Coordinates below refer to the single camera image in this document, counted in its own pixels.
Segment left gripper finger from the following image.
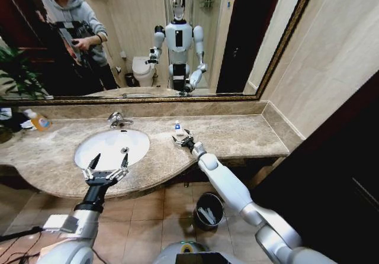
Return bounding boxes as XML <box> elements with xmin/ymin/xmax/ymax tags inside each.
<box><xmin>108</xmin><ymin>153</ymin><xmax>130</xmax><ymax>182</ymax></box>
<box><xmin>82</xmin><ymin>153</ymin><xmax>101</xmax><ymax>182</ymax></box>

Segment white oval sink basin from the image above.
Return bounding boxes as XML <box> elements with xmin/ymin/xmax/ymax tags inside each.
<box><xmin>73</xmin><ymin>128</ymin><xmax>151</xmax><ymax>170</ymax></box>

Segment white trash pieces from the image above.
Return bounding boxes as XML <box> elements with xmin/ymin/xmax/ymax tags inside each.
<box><xmin>197</xmin><ymin>205</ymin><xmax>219</xmax><ymax>226</ymax></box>

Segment black round trash bin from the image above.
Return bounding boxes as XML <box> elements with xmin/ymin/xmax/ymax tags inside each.
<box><xmin>193</xmin><ymin>192</ymin><xmax>225</xmax><ymax>232</ymax></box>

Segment chrome faucet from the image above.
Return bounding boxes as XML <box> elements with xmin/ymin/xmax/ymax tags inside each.
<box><xmin>107</xmin><ymin>111</ymin><xmax>134</xmax><ymax>129</ymax></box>

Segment orange liquid soap bottle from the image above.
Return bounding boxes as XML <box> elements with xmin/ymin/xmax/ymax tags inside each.
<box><xmin>23</xmin><ymin>108</ymin><xmax>53</xmax><ymax>133</ymax></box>

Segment white robot front shell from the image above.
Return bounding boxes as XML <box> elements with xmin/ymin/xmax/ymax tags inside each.
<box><xmin>152</xmin><ymin>240</ymin><xmax>241</xmax><ymax>264</ymax></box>

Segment dark wooden door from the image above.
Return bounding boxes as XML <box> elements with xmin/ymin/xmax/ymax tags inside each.
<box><xmin>251</xmin><ymin>70</ymin><xmax>379</xmax><ymax>264</ymax></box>

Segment black floor cable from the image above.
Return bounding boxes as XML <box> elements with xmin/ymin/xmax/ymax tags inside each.
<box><xmin>0</xmin><ymin>226</ymin><xmax>44</xmax><ymax>243</ymax></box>

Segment gold-framed wall mirror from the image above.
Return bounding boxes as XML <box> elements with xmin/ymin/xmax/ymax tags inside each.
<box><xmin>0</xmin><ymin>0</ymin><xmax>322</xmax><ymax>107</ymax></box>

